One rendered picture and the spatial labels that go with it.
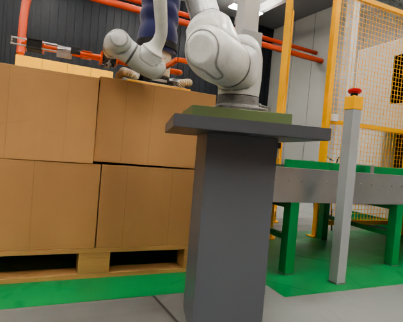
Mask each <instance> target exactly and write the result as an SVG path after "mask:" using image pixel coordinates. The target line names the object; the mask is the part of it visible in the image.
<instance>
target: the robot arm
mask: <svg viewBox="0 0 403 322"><path fill-rule="evenodd" d="M184 1H185V3H186V7H187V11H188V14H189V18H190V20H191V21H190V23H189V25H188V27H187V29H186V44H185V56H186V60H187V63H188V65H189V67H190V68H191V70H192V71H193V72H194V73H195V74H196V75H197V76H199V77H201V78H202V79H204V80H205V81H207V82H210V83H212V84H215V85H217V87H218V95H217V104H216V105H215V106H214V107H224V108H232V109H244V110H252V111H265V112H271V108H270V107H268V106H264V105H261V104H260V103H259V93H260V87H261V81H262V63H263V57H262V51H261V48H260V46H259V44H258V42H257V41H256V40H255V39H254V38H253V37H252V36H249V35H246V34H237V33H236V31H235V28H234V26H233V24H232V21H231V20H230V18H229V16H228V15H226V14H225V13H223V12H221V11H219V7H218V5H217V1H216V0H184ZM153 4H154V17H155V34H154V37H153V38H152V40H151V41H149V42H147V43H143V44H142V45H141V46H140V45H138V44H137V43H136V42H134V41H133V40H132V39H131V38H130V36H129V35H128V34H127V33H126V32H125V31H124V30H122V29H114V30H112V31H110V32H108V34H107V35H106V37H105V38H104V44H103V50H102V51H103V54H104V56H105V60H104V62H102V65H104V68H109V67H111V63H110V62H111V61H112V59H119V60H120V61H122V62H124V63H125V64H127V65H128V66H130V67H131V68H132V69H133V70H134V71H136V72H138V73H139V74H141V75H142V76H144V77H147V78H149V79H153V80H156V79H160V78H161V77H162V76H163V75H164V74H165V72H166V65H165V63H164V61H162V49H163V47H164V44H165V42H166V38H167V34H168V11H167V0H153Z"/></svg>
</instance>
